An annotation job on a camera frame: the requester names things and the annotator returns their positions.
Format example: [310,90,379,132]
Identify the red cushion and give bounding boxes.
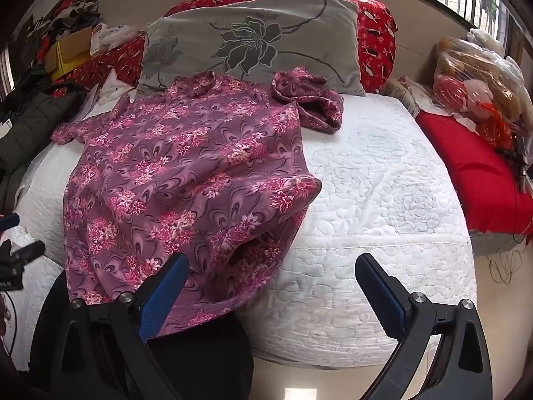
[416,110,533,235]

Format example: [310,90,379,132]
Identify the white plastic bag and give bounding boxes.
[92,23,141,53]

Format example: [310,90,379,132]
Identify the dark metal tool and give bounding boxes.
[495,133,533,195]

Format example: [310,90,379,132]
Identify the dark padded jacket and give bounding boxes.
[0,89,91,210]

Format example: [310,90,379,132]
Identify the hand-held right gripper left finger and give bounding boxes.
[54,252,191,400]

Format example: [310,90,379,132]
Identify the pile of mixed clothes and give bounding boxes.
[31,0,101,46]

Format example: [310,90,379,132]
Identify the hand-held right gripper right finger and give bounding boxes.
[355,252,493,400]

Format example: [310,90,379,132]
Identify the beige patterned cloth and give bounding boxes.
[381,76,438,118]

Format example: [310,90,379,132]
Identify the thin dark cable loop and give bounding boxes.
[489,233,530,285]

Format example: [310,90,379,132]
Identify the white quilted bed cover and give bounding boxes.
[17,92,478,370]

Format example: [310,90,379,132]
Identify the yellow cardboard box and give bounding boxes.
[44,25,95,82]

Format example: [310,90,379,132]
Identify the dark cloth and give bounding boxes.
[29,271,255,400]

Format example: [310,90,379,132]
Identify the clear plastic bag of toys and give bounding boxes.
[433,29,533,151]

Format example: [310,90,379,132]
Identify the grey floral pillow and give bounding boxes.
[137,0,367,96]

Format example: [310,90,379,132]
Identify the purple floral shirt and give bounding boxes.
[51,67,344,338]

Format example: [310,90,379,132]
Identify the white papers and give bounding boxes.
[79,73,136,118]

